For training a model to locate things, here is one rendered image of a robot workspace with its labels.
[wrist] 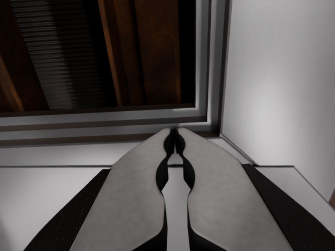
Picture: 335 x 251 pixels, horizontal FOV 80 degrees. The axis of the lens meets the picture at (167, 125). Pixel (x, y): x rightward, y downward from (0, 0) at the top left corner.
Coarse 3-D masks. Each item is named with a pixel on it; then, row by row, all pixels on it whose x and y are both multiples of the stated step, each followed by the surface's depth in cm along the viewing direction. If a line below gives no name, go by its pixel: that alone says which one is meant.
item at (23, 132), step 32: (224, 0) 10; (224, 32) 11; (224, 64) 11; (0, 128) 15; (32, 128) 15; (64, 128) 14; (96, 128) 14; (128, 128) 14; (160, 128) 14; (192, 128) 14; (0, 160) 14; (32, 160) 14; (64, 160) 14; (96, 160) 14
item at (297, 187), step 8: (296, 168) 14; (288, 176) 15; (296, 176) 15; (288, 184) 15; (296, 184) 15; (304, 184) 15; (288, 192) 15; (296, 192) 15; (304, 192) 15; (312, 192) 15; (296, 200) 16; (304, 200) 16; (312, 200) 16; (320, 200) 16; (312, 208) 16; (320, 208) 16; (328, 208) 16; (320, 216) 17; (328, 216) 17; (328, 224) 17
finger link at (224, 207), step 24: (192, 144) 10; (216, 144) 10; (192, 168) 9; (216, 168) 8; (240, 168) 8; (192, 192) 7; (216, 192) 7; (240, 192) 7; (192, 216) 6; (216, 216) 6; (240, 216) 6; (264, 216) 6; (192, 240) 6; (216, 240) 6; (240, 240) 6; (264, 240) 6
